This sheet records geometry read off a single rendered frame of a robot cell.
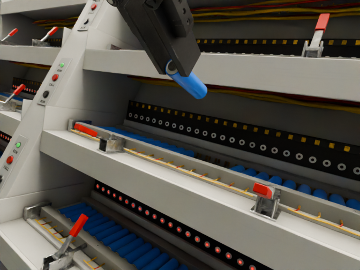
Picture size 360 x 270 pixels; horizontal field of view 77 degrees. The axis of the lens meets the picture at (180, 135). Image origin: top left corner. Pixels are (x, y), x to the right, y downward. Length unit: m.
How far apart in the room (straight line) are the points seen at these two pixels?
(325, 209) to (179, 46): 0.24
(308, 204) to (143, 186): 0.21
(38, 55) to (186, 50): 0.59
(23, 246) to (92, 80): 0.36
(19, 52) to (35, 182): 0.43
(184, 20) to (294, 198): 0.23
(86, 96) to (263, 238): 0.47
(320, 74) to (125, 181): 0.30
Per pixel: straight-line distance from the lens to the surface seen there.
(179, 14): 0.18
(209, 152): 0.46
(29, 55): 0.80
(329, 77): 0.32
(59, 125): 0.56
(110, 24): 0.63
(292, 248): 0.27
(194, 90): 0.24
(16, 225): 0.57
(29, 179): 0.57
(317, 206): 0.31
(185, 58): 0.20
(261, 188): 0.21
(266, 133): 0.45
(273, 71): 0.33
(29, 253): 0.49
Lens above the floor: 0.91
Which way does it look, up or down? 11 degrees up
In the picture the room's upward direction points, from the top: 22 degrees clockwise
